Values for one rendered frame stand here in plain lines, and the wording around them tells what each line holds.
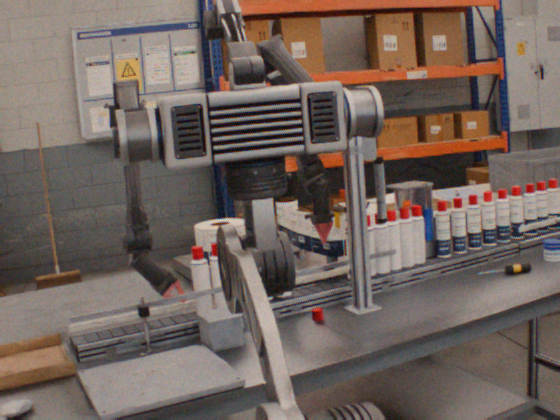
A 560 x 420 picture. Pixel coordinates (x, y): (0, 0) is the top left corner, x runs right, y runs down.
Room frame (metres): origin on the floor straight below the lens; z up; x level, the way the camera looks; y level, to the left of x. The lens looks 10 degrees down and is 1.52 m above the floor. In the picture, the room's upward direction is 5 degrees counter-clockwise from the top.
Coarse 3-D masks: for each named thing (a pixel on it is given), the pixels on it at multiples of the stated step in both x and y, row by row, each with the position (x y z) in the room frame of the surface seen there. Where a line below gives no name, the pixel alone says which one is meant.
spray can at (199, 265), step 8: (192, 248) 1.97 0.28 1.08; (200, 248) 1.96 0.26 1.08; (200, 256) 1.96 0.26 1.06; (192, 264) 1.95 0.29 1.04; (200, 264) 1.95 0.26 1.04; (192, 272) 1.96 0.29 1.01; (200, 272) 1.95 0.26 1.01; (208, 272) 1.97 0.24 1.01; (200, 280) 1.95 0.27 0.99; (208, 280) 1.96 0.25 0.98; (200, 288) 1.95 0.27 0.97; (208, 288) 1.96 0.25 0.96; (200, 296) 1.95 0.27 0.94; (208, 296) 1.95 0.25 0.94; (200, 304) 1.95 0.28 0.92; (208, 304) 1.95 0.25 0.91
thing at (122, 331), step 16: (496, 240) 2.53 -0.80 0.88; (400, 272) 2.23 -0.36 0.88; (304, 288) 2.15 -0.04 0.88; (320, 288) 2.13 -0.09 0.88; (160, 320) 1.93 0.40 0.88; (176, 320) 1.92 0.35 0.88; (192, 320) 1.91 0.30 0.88; (80, 336) 1.83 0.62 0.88; (96, 336) 1.82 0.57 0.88; (112, 336) 1.82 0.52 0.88
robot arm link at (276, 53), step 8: (264, 40) 2.01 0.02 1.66; (272, 40) 2.01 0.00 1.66; (280, 40) 2.01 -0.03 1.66; (256, 48) 2.03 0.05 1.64; (264, 48) 1.99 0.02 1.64; (272, 48) 1.98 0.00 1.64; (280, 48) 1.98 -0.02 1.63; (264, 56) 2.01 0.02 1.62; (272, 56) 1.97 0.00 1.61; (280, 56) 1.95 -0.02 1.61; (288, 56) 1.95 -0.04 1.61; (264, 64) 2.04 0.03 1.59; (272, 64) 2.00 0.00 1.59; (280, 64) 1.93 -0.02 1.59; (288, 64) 1.92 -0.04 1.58; (296, 64) 1.92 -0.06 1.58; (272, 72) 2.08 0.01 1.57; (280, 72) 1.96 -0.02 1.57; (288, 72) 1.90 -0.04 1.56; (296, 72) 1.89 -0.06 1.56; (304, 72) 1.89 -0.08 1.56; (288, 80) 1.92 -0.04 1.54; (296, 80) 1.87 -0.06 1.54; (304, 80) 1.86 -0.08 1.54; (312, 80) 1.86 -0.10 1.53
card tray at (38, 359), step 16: (48, 336) 1.89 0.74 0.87; (0, 352) 1.82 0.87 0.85; (16, 352) 1.84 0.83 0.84; (32, 352) 1.84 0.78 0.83; (48, 352) 1.84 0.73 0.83; (64, 352) 1.83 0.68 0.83; (0, 368) 1.73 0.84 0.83; (16, 368) 1.72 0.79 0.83; (32, 368) 1.72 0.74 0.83; (48, 368) 1.64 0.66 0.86; (64, 368) 1.66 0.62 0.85; (0, 384) 1.58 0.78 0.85; (16, 384) 1.60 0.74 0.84
